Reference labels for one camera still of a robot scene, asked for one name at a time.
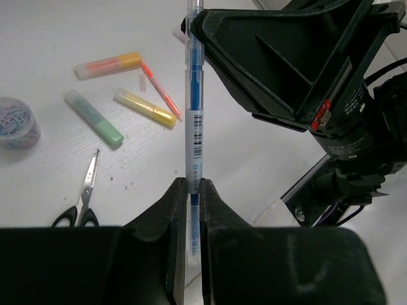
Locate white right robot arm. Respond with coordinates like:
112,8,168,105
181,1,406,227

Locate black handled scissors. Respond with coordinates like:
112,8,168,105
51,149,100,227

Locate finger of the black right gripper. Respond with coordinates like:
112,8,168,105
181,18,188,35

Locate purple highlighter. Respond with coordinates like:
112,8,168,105
172,27,185,44

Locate yellow highlighter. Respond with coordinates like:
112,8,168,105
113,88,177,129

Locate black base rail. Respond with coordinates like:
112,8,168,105
280,155,330,227

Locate orange highlighter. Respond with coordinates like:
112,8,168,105
74,52,142,80

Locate green highlighter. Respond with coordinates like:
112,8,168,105
64,90,124,150

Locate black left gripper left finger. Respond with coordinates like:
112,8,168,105
123,177,187,304

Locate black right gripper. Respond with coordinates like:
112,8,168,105
191,1,401,132

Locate clear pen cap by pens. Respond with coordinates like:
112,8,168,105
139,74,147,92

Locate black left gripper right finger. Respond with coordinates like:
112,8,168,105
199,179,252,305

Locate blue pen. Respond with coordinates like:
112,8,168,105
185,1,204,266

